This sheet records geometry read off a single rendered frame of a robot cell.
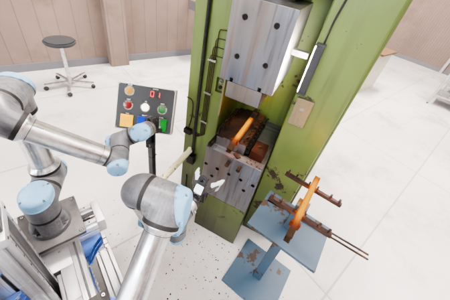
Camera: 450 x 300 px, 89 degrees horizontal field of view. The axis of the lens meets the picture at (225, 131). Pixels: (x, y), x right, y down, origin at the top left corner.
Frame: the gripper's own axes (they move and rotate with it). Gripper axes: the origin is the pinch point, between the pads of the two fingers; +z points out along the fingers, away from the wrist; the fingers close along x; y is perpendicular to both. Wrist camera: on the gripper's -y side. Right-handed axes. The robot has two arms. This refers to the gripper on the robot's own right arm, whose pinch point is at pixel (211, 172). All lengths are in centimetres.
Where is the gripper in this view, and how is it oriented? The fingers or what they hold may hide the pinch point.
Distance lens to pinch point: 120.0
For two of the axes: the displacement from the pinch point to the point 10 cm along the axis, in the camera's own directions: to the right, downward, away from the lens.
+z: 4.2, -5.0, 7.6
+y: -1.7, 7.8, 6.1
